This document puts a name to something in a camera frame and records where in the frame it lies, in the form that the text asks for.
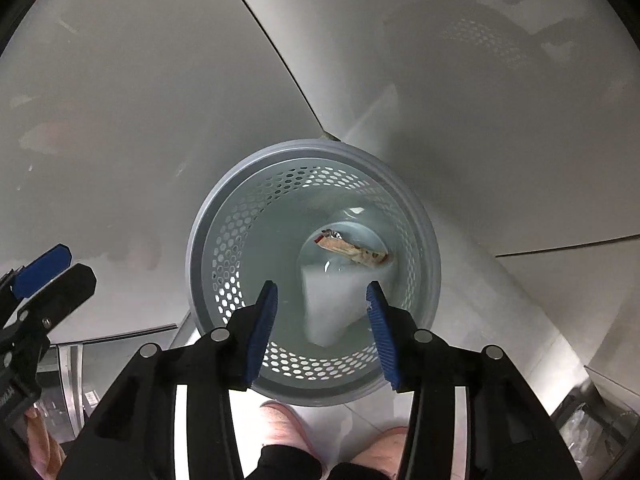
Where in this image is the white crumpled tissue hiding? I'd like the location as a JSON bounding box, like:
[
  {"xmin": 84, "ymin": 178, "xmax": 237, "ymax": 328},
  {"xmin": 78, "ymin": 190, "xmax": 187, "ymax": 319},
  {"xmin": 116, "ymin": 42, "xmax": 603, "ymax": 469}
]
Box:
[{"xmin": 301, "ymin": 262, "xmax": 373, "ymax": 347}]

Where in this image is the crumpled snack wrapper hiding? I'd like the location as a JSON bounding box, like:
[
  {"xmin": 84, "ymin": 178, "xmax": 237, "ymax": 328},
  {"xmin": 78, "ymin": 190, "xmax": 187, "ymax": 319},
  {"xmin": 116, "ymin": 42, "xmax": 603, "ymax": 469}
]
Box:
[{"xmin": 314, "ymin": 228, "xmax": 390, "ymax": 266}]

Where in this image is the crumpled clear plastic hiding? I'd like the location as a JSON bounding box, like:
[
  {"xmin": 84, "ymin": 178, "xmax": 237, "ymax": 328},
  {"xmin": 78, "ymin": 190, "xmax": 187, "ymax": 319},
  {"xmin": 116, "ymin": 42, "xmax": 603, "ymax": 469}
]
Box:
[{"xmin": 552, "ymin": 390, "xmax": 633, "ymax": 468}]

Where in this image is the grey perforated trash bin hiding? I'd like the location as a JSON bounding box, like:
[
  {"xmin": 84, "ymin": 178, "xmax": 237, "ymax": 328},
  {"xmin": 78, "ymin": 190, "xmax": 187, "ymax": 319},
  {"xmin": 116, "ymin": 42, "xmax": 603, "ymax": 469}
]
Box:
[{"xmin": 186, "ymin": 137, "xmax": 443, "ymax": 407}]

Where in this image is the person's black trouser leg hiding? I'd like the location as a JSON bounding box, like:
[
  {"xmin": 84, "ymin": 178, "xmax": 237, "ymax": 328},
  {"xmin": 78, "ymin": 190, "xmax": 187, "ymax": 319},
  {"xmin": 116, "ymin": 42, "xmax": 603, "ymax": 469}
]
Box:
[{"xmin": 242, "ymin": 442, "xmax": 326, "ymax": 480}]

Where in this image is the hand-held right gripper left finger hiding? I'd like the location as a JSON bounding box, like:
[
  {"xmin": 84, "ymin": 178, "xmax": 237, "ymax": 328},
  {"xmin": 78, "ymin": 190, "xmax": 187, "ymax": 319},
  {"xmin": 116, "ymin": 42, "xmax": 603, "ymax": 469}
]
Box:
[{"xmin": 57, "ymin": 280, "xmax": 279, "ymax": 480}]

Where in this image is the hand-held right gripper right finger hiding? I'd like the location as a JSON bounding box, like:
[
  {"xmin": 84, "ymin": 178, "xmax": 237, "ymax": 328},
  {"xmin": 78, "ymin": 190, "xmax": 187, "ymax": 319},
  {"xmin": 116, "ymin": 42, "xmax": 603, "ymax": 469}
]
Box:
[{"xmin": 366, "ymin": 281, "xmax": 583, "ymax": 480}]

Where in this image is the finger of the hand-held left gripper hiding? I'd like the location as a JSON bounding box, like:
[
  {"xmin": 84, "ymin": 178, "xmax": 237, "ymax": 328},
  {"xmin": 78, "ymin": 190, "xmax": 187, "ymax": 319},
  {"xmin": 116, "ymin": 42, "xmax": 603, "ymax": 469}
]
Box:
[
  {"xmin": 12, "ymin": 243, "xmax": 73, "ymax": 299},
  {"xmin": 19, "ymin": 263, "xmax": 97, "ymax": 332}
]

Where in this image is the person's left hand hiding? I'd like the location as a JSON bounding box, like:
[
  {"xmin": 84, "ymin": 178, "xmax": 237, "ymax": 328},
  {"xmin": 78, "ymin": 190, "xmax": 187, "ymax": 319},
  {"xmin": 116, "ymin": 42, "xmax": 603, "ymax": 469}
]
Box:
[{"xmin": 25, "ymin": 406, "xmax": 67, "ymax": 479}]

